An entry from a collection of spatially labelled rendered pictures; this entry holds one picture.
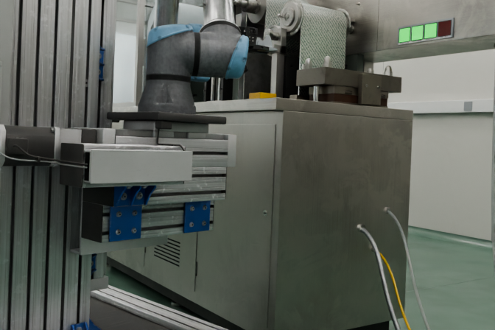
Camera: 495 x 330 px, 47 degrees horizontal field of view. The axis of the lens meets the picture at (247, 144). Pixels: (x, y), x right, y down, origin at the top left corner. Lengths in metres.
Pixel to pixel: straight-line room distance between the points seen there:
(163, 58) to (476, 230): 3.78
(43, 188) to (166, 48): 0.46
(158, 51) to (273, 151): 0.59
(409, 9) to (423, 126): 2.96
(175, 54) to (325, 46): 0.98
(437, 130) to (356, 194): 3.07
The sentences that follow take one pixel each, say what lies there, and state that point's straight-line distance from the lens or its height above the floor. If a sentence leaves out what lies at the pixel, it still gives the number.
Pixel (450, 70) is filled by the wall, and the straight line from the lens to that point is 5.08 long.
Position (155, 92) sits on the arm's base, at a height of 0.87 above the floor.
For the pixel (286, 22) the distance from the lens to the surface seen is 2.29.
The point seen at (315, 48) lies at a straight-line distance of 2.29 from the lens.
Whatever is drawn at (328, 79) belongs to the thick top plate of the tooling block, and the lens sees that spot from 2.06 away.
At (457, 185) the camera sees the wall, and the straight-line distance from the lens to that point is 4.98.
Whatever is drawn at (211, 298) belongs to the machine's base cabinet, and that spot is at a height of 0.15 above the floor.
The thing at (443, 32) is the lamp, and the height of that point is 1.17.
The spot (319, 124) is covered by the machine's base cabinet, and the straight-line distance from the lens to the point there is 1.94.
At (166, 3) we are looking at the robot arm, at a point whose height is 1.18.
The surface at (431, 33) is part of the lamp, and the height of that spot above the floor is 1.17.
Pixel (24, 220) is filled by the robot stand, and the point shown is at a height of 0.55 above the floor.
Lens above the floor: 0.76
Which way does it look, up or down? level
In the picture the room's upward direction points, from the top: 2 degrees clockwise
